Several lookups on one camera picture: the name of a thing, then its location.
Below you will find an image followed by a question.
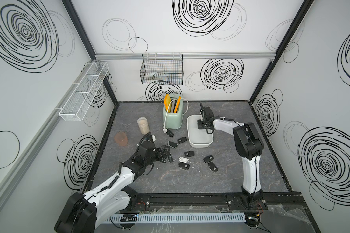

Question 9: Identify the yellow toast slice left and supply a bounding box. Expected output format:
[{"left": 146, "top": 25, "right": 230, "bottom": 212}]
[{"left": 164, "top": 94, "right": 171, "bottom": 111}]

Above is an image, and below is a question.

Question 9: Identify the white storage box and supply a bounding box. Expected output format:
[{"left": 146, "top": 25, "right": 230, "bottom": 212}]
[{"left": 187, "top": 115, "right": 214, "bottom": 148}]

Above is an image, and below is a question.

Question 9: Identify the black VW key bottom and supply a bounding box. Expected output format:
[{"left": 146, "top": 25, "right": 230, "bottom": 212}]
[{"left": 178, "top": 162, "right": 190, "bottom": 170}]

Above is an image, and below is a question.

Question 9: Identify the beige textured cup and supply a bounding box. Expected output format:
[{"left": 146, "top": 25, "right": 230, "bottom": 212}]
[{"left": 137, "top": 117, "right": 150, "bottom": 135}]

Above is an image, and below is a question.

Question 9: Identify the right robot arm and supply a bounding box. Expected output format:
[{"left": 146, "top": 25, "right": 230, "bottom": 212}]
[{"left": 197, "top": 104, "right": 264, "bottom": 209}]

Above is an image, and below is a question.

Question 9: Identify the white mesh wall shelf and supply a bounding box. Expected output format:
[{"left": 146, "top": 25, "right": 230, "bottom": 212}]
[{"left": 59, "top": 61, "right": 109, "bottom": 121}]

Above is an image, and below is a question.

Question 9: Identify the black VW key middle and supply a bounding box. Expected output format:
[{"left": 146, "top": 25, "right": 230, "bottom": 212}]
[{"left": 184, "top": 151, "right": 195, "bottom": 158}]

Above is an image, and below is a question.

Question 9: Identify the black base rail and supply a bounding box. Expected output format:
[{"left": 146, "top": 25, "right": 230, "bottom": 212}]
[{"left": 124, "top": 192, "right": 305, "bottom": 212}]

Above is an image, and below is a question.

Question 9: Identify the black VW key upper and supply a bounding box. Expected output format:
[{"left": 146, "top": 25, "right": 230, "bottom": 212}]
[{"left": 178, "top": 137, "right": 187, "bottom": 144}]

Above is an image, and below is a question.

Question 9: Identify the white toaster cable with plug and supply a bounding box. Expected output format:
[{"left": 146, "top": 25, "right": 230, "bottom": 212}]
[{"left": 162, "top": 98, "right": 189, "bottom": 134}]

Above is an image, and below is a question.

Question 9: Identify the orange toast slice right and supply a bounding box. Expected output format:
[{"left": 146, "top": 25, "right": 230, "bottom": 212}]
[{"left": 173, "top": 96, "right": 181, "bottom": 114}]

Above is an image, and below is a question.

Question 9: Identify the black vw key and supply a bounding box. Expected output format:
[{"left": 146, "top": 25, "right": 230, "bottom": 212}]
[
  {"left": 184, "top": 151, "right": 195, "bottom": 158},
  {"left": 178, "top": 137, "right": 187, "bottom": 144},
  {"left": 178, "top": 162, "right": 190, "bottom": 170}
]

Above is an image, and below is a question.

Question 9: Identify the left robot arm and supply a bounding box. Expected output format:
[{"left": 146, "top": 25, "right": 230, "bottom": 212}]
[{"left": 54, "top": 133, "right": 161, "bottom": 233}]

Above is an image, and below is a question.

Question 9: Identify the black silver key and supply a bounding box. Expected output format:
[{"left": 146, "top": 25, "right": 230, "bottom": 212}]
[{"left": 168, "top": 141, "right": 178, "bottom": 149}]

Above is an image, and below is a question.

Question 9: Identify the green toaster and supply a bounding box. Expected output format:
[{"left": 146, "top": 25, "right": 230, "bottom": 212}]
[{"left": 162, "top": 93, "right": 184, "bottom": 129}]

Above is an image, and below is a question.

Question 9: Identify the grey slotted cable duct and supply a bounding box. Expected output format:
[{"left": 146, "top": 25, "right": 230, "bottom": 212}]
[{"left": 103, "top": 213, "right": 247, "bottom": 224}]

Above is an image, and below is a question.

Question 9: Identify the black chrome Bentley key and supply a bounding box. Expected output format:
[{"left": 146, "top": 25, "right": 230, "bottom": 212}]
[{"left": 167, "top": 153, "right": 174, "bottom": 163}]

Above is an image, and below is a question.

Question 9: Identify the black wire basket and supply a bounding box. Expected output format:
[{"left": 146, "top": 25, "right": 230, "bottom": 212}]
[{"left": 140, "top": 53, "right": 184, "bottom": 85}]

